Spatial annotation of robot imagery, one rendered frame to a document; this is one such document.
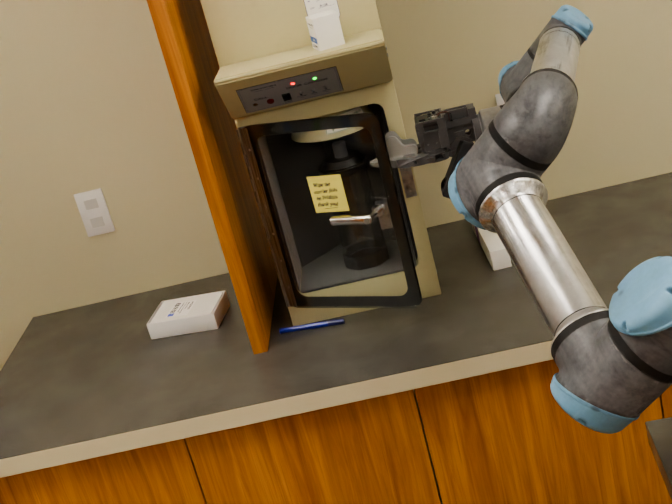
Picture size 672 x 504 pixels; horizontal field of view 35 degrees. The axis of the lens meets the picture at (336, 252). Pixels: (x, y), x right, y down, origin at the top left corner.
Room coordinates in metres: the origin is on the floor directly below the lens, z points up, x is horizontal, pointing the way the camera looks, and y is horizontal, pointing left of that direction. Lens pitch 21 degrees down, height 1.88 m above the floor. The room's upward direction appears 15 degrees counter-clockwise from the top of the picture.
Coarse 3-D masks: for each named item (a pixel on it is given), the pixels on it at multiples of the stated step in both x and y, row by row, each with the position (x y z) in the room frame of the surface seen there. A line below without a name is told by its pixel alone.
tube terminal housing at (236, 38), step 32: (224, 0) 2.08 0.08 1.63; (256, 0) 2.08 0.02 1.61; (288, 0) 2.07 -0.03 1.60; (352, 0) 2.06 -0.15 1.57; (224, 32) 2.08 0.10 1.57; (256, 32) 2.08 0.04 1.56; (288, 32) 2.07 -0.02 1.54; (352, 32) 2.06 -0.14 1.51; (224, 64) 2.09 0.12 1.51; (352, 96) 2.07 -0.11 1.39; (384, 96) 2.06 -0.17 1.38; (416, 224) 2.06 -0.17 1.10; (320, 320) 2.08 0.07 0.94
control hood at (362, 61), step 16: (368, 32) 2.04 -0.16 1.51; (304, 48) 2.05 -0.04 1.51; (336, 48) 1.97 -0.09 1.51; (352, 48) 1.95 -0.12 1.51; (368, 48) 1.95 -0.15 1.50; (384, 48) 1.96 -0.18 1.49; (240, 64) 2.06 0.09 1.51; (256, 64) 2.01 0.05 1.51; (272, 64) 1.97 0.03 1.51; (288, 64) 1.96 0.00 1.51; (304, 64) 1.96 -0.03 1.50; (320, 64) 1.96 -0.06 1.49; (336, 64) 1.97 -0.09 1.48; (352, 64) 1.98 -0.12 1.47; (368, 64) 1.98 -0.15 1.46; (384, 64) 1.99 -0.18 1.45; (224, 80) 1.97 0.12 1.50; (240, 80) 1.97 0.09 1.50; (256, 80) 1.98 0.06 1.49; (272, 80) 1.98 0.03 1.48; (352, 80) 2.01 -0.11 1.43; (368, 80) 2.02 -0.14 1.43; (384, 80) 2.03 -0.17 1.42; (224, 96) 2.00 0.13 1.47; (320, 96) 2.04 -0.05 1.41; (240, 112) 2.05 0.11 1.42; (256, 112) 2.05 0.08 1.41
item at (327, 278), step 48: (288, 144) 2.02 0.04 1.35; (336, 144) 1.96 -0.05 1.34; (384, 144) 1.91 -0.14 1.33; (288, 192) 2.03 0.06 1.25; (384, 192) 1.92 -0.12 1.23; (288, 240) 2.05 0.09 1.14; (336, 240) 1.99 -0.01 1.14; (384, 240) 1.93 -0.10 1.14; (336, 288) 2.01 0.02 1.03; (384, 288) 1.95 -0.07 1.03
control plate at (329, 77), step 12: (312, 72) 1.98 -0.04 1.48; (324, 72) 1.98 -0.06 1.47; (336, 72) 1.99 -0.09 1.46; (264, 84) 1.99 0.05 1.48; (276, 84) 1.99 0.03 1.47; (288, 84) 2.00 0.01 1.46; (300, 84) 2.00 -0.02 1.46; (312, 84) 2.01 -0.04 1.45; (324, 84) 2.01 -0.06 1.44; (336, 84) 2.02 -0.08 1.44; (240, 96) 2.01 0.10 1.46; (252, 96) 2.01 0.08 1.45; (264, 96) 2.02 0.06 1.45; (276, 96) 2.02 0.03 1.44; (300, 96) 2.03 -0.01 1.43; (312, 96) 2.04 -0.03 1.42; (252, 108) 2.04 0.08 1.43; (264, 108) 2.05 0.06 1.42
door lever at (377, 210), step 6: (378, 204) 1.93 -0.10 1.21; (372, 210) 1.94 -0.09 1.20; (378, 210) 1.92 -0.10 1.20; (336, 216) 1.94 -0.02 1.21; (342, 216) 1.93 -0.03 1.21; (348, 216) 1.92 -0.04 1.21; (354, 216) 1.91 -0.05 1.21; (360, 216) 1.90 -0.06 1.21; (366, 216) 1.89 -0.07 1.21; (372, 216) 1.89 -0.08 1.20; (378, 216) 1.93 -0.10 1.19; (330, 222) 1.93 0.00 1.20; (336, 222) 1.93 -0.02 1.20; (342, 222) 1.92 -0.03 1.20; (348, 222) 1.91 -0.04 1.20; (354, 222) 1.91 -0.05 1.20; (360, 222) 1.90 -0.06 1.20; (366, 222) 1.89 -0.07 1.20; (372, 222) 1.89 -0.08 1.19
